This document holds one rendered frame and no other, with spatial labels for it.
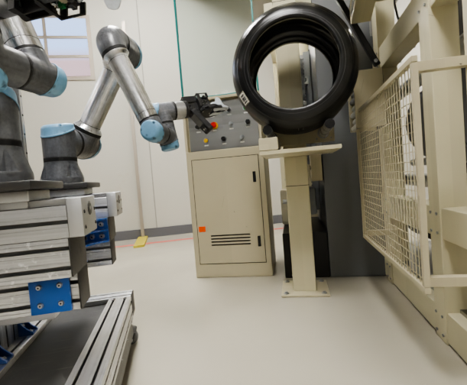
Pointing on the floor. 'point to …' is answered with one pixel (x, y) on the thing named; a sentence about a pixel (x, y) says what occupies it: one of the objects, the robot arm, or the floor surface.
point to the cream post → (296, 172)
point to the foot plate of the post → (305, 291)
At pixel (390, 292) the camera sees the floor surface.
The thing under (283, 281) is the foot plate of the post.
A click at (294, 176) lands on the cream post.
